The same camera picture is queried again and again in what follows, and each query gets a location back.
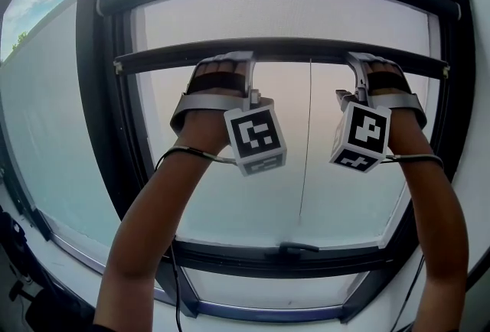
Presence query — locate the person's left forearm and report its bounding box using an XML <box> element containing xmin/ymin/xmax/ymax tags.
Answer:
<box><xmin>93</xmin><ymin>108</ymin><xmax>233</xmax><ymax>332</ymax></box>

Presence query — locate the large frosted glass pane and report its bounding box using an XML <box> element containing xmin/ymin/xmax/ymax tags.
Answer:
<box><xmin>0</xmin><ymin>0</ymin><xmax>123</xmax><ymax>247</ymax></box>

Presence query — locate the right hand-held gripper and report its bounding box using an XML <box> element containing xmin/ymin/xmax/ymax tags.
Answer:
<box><xmin>328</xmin><ymin>50</ymin><xmax>428</xmax><ymax>174</ymax></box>

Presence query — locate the person's right forearm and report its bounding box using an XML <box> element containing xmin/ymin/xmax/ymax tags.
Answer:
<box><xmin>386</xmin><ymin>108</ymin><xmax>471</xmax><ymax>332</ymax></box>

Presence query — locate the black office chair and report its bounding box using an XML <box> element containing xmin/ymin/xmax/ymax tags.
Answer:
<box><xmin>9</xmin><ymin>276</ymin><xmax>96</xmax><ymax>332</ymax></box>

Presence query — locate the blind pull cord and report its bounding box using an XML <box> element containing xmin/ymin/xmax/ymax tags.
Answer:
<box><xmin>297</xmin><ymin>57</ymin><xmax>313</xmax><ymax>226</ymax></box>

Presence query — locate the person's right hand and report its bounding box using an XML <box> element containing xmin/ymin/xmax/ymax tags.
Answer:
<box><xmin>365</xmin><ymin>60</ymin><xmax>413</xmax><ymax>98</ymax></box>

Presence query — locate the black window handle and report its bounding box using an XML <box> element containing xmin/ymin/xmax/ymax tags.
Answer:
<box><xmin>266</xmin><ymin>241</ymin><xmax>321</xmax><ymax>257</ymax></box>

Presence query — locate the black window frame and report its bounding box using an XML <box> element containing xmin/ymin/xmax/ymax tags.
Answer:
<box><xmin>0</xmin><ymin>0</ymin><xmax>474</xmax><ymax>326</ymax></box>

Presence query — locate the black equipment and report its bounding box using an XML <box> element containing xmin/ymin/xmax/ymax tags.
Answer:
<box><xmin>0</xmin><ymin>207</ymin><xmax>35</xmax><ymax>285</ymax></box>

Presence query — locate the person's left hand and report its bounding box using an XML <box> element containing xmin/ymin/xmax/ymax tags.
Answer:
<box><xmin>189</xmin><ymin>60</ymin><xmax>248</xmax><ymax>99</ymax></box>

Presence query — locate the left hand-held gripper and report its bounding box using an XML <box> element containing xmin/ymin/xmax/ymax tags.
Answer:
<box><xmin>170</xmin><ymin>50</ymin><xmax>288</xmax><ymax>177</ymax></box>

